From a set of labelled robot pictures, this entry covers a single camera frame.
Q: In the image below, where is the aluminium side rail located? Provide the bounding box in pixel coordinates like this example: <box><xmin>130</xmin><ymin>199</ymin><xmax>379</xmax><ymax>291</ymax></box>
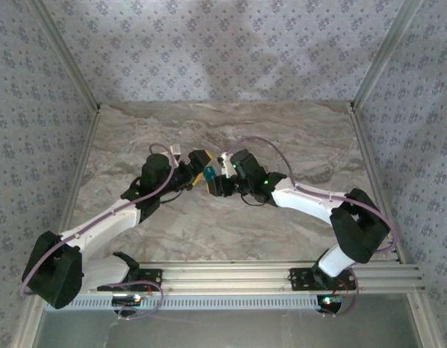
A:
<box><xmin>56</xmin><ymin>104</ymin><xmax>103</xmax><ymax>236</ymax></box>
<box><xmin>348</xmin><ymin>103</ymin><xmax>408</xmax><ymax>264</ymax></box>

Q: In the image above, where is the aluminium frame leg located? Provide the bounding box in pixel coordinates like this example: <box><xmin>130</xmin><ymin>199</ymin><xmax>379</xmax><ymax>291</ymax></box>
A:
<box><xmin>9</xmin><ymin>293</ymin><xmax>46</xmax><ymax>348</ymax></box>
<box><xmin>406</xmin><ymin>289</ymin><xmax>440</xmax><ymax>348</ymax></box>

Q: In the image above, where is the controller board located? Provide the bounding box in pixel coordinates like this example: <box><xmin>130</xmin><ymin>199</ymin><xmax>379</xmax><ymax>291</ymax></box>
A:
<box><xmin>317</xmin><ymin>295</ymin><xmax>344</xmax><ymax>312</ymax></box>
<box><xmin>112</xmin><ymin>294</ymin><xmax>143</xmax><ymax>307</ymax></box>

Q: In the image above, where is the aluminium corner post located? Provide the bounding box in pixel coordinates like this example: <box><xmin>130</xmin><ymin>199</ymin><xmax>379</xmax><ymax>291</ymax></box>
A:
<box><xmin>27</xmin><ymin>0</ymin><xmax>103</xmax><ymax>112</ymax></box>
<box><xmin>350</xmin><ymin>0</ymin><xmax>426</xmax><ymax>109</ymax></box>

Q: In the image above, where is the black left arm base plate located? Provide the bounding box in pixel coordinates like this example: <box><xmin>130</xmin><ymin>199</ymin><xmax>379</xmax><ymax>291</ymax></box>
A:
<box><xmin>96</xmin><ymin>268</ymin><xmax>163</xmax><ymax>294</ymax></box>

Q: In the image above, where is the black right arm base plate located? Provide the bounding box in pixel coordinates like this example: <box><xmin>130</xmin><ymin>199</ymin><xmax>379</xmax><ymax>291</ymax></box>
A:
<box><xmin>289</xmin><ymin>267</ymin><xmax>357</xmax><ymax>291</ymax></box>

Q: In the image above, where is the aluminium frame beam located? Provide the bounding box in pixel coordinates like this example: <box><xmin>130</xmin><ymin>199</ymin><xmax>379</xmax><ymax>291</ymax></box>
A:
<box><xmin>87</xmin><ymin>260</ymin><xmax>426</xmax><ymax>294</ymax></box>

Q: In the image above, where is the left controller board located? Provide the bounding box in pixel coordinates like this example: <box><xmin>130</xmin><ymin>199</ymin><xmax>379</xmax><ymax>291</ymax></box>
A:
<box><xmin>112</xmin><ymin>294</ymin><xmax>143</xmax><ymax>307</ymax></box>

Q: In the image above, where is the grey slotted cable duct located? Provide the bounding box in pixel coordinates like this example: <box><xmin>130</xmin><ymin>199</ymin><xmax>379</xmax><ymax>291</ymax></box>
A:
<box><xmin>44</xmin><ymin>294</ymin><xmax>341</xmax><ymax>312</ymax></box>

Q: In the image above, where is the right controller board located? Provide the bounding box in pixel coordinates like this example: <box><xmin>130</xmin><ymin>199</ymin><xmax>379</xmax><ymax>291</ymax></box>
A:
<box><xmin>317</xmin><ymin>295</ymin><xmax>344</xmax><ymax>312</ymax></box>

